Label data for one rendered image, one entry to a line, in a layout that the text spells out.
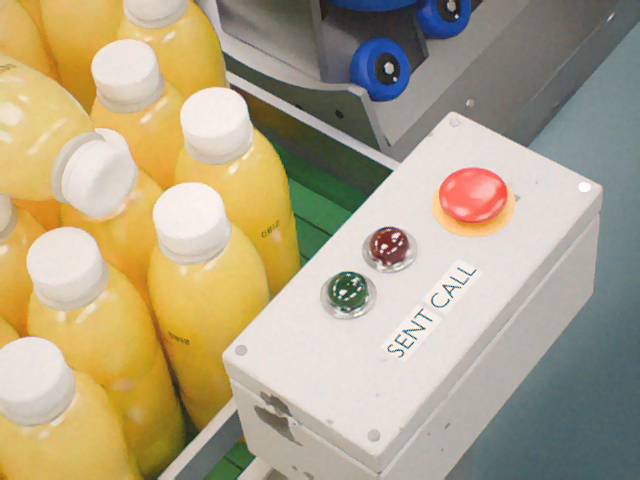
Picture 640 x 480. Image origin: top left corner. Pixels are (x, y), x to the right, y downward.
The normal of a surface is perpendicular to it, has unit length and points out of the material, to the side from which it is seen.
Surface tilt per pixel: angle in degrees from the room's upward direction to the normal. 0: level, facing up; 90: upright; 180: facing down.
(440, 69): 52
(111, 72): 0
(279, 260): 90
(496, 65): 71
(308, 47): 90
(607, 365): 0
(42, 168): 76
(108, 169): 91
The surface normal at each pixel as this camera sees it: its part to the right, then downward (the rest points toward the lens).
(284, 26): -0.62, 0.65
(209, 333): 0.08, 0.79
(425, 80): 0.55, -0.02
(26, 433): -0.18, -0.14
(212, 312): 0.18, 0.59
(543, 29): 0.70, 0.22
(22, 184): -0.21, 0.68
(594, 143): -0.10, -0.61
